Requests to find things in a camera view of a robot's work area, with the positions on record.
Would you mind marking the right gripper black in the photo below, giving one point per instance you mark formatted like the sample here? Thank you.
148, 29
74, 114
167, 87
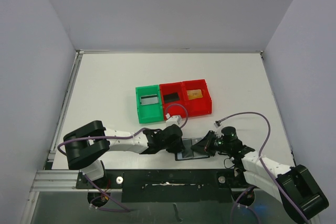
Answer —
208, 143

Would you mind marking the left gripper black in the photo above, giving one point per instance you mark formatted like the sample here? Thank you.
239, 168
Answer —
178, 148

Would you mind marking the black leather card holder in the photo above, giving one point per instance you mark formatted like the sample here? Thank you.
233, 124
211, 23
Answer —
178, 156

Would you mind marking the red plastic bin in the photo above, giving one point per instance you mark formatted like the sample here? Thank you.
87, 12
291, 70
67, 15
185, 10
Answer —
167, 88
198, 100

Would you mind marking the green plastic bin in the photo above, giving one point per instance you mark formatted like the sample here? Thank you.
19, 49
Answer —
149, 113

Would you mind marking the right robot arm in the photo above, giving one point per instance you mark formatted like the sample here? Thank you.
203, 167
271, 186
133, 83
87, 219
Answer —
293, 186

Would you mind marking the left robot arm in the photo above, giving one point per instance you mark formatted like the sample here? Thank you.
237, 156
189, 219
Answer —
84, 146

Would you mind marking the black credit card in bin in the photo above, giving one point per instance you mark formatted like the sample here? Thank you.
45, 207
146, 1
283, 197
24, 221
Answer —
170, 98

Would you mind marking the gold credit card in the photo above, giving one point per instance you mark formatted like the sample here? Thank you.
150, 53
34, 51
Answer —
194, 94

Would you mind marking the silver credit card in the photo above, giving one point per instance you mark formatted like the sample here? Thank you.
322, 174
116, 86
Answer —
149, 99

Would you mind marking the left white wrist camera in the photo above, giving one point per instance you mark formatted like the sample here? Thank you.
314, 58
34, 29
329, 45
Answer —
175, 119

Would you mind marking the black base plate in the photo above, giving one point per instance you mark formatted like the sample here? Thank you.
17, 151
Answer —
173, 185

